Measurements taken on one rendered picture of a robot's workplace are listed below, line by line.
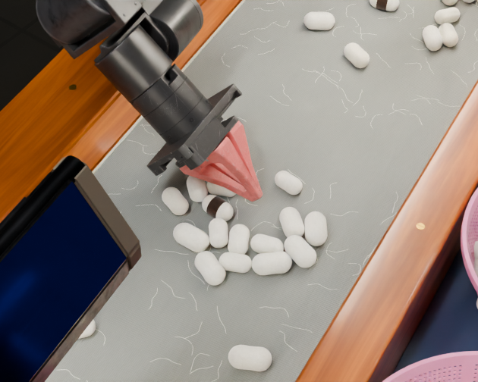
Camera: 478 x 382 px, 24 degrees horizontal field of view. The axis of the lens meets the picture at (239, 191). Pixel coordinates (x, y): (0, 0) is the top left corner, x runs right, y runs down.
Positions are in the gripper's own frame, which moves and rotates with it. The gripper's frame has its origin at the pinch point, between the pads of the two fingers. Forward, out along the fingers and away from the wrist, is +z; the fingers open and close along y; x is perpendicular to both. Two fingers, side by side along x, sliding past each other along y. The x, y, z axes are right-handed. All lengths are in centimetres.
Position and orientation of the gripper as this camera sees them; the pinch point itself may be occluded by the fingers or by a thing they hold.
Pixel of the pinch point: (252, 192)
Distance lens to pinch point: 108.5
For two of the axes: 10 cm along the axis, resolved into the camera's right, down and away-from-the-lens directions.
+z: 6.6, 7.2, 2.4
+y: 4.9, -6.4, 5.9
